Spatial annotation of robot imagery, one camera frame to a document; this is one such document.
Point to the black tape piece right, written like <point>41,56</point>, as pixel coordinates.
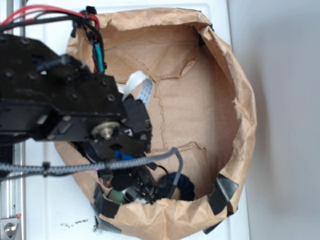
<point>223,191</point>

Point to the black tape piece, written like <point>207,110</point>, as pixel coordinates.
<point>223,191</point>
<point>103,205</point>

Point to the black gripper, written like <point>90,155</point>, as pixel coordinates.
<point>137,183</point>

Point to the aluminium frame rail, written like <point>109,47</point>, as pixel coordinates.
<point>13,200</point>

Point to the black tape piece left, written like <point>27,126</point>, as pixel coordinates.
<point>103,205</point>

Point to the brown paper bag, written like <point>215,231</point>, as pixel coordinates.
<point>203,104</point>

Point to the green plush animal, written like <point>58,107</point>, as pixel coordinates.
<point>116,196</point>

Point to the metal corner bracket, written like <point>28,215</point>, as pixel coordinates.
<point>10,229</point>

